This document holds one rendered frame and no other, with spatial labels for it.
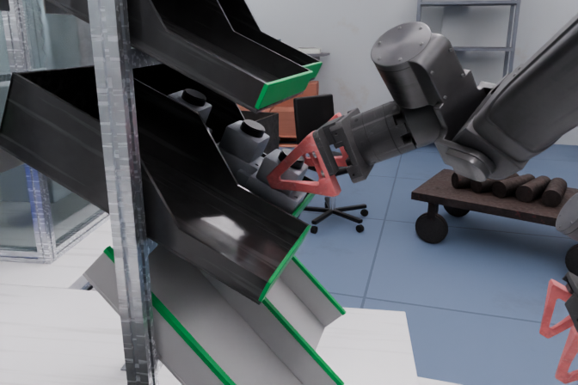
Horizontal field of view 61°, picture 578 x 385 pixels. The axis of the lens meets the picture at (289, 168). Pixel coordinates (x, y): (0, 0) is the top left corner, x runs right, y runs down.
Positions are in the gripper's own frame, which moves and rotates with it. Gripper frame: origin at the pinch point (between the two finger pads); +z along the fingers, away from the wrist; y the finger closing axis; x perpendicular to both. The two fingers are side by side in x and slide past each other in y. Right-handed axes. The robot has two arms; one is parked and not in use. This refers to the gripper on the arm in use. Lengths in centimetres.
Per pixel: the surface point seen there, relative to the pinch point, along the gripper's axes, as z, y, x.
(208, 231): 4.6, 13.6, 1.1
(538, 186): -38, -284, 107
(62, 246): 81, -39, 3
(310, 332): 9.1, -5.2, 23.2
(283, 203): 1.5, 2.0, 3.3
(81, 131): 8.3, 18.8, -11.8
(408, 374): 3.2, -19.3, 41.8
